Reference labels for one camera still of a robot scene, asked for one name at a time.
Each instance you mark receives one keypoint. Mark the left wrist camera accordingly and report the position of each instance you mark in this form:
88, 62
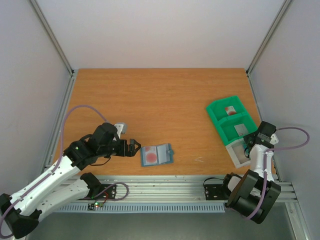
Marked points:
121, 129

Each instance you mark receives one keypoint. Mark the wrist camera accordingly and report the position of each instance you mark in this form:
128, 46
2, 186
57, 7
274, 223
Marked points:
274, 139
121, 129

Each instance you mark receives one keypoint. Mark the white tray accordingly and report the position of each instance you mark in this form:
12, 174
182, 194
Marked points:
236, 151

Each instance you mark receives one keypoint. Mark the blue card holder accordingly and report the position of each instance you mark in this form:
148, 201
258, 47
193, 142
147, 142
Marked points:
156, 155

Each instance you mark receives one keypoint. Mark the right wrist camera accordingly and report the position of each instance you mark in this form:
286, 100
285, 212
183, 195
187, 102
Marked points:
274, 139

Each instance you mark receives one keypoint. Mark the red white card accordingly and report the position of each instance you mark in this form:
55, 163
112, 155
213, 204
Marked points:
230, 110

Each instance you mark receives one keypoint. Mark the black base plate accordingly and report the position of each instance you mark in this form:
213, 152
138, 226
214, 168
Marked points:
101, 192
215, 189

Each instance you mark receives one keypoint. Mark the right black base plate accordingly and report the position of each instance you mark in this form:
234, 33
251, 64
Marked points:
215, 189

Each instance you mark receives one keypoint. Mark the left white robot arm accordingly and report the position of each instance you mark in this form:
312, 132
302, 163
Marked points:
23, 210

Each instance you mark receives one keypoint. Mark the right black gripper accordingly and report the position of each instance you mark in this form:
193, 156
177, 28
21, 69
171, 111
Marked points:
251, 139

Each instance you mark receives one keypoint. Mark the grey slotted cable duct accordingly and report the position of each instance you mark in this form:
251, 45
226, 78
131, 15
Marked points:
145, 208

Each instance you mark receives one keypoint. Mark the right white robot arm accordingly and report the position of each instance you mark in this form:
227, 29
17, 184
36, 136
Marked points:
254, 194

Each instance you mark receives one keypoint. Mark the grey card in bin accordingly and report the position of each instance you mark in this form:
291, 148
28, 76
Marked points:
241, 129

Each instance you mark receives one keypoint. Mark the teal card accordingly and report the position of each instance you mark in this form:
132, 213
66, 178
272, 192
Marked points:
246, 151

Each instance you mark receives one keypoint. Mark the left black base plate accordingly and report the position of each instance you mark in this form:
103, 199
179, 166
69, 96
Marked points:
101, 192

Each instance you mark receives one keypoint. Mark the green bin far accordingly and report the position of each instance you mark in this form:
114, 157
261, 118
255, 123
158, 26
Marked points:
223, 108

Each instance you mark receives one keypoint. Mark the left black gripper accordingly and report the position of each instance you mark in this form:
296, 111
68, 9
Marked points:
123, 152

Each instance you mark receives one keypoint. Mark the left circuit board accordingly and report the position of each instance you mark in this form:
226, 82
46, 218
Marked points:
94, 206

